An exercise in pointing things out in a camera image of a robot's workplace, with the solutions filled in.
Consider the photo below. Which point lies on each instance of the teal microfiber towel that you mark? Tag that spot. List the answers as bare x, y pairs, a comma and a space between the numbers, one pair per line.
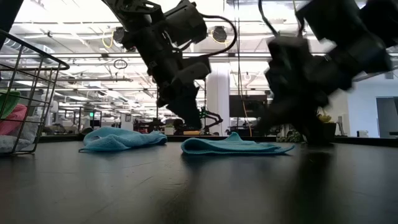
233, 146

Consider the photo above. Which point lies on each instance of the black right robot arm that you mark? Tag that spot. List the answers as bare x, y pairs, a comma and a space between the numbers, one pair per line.
357, 31

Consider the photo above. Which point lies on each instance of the black monitor screen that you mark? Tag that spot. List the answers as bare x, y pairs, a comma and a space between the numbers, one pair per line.
248, 105

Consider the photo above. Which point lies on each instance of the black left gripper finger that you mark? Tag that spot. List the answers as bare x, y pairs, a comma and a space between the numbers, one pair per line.
186, 109

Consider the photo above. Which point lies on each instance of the light blue microfiber towel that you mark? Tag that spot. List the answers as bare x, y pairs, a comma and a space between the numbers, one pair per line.
121, 140

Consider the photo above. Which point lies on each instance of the black background robot arm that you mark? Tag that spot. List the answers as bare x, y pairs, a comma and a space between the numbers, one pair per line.
214, 117

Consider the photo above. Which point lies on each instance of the green microfiber towel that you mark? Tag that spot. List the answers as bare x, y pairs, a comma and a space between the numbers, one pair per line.
7, 102

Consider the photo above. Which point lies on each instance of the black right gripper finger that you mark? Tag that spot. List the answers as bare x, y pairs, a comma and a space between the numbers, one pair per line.
276, 121
311, 127

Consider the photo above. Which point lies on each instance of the small potted artificial plant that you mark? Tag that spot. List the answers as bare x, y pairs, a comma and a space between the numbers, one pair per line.
330, 132

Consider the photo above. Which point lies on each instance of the black background rig frame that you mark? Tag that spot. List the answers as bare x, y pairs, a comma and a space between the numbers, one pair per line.
205, 99

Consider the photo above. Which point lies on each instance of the white waffle weave towel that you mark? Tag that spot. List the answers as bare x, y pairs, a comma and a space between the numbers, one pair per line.
12, 141

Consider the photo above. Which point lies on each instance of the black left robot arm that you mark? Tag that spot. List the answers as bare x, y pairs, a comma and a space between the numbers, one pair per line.
146, 28

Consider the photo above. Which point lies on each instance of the pink microfiber towel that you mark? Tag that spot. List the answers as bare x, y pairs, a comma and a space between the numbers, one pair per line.
12, 121

